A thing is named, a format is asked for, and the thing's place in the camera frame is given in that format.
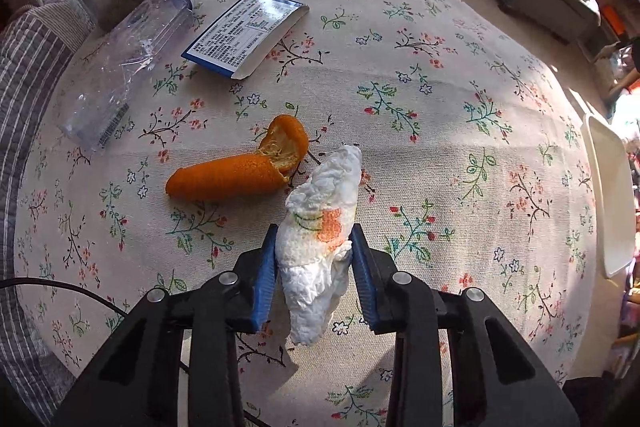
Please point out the blue and white paper packet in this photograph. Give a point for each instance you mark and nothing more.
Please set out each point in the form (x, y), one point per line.
(245, 32)

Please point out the orange peel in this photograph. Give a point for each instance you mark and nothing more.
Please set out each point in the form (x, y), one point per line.
(225, 177)

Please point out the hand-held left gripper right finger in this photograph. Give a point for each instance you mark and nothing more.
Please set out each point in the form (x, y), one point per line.
(365, 277)

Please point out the grey striped quilt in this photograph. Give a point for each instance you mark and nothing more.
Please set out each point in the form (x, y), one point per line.
(25, 82)

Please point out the white tray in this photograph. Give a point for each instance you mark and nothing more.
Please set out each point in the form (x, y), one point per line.
(607, 192)

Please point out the white printed tissue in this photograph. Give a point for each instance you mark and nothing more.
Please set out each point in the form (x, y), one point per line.
(320, 207)

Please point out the cluttered shelf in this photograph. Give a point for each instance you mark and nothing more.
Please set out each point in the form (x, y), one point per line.
(610, 32)

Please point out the clear plastic water bottle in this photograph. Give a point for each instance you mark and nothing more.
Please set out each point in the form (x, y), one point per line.
(130, 57)

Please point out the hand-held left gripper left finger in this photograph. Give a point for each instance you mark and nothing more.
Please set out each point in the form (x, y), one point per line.
(262, 287)

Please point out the floral tablecloth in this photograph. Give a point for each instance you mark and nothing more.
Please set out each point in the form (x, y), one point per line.
(425, 82)

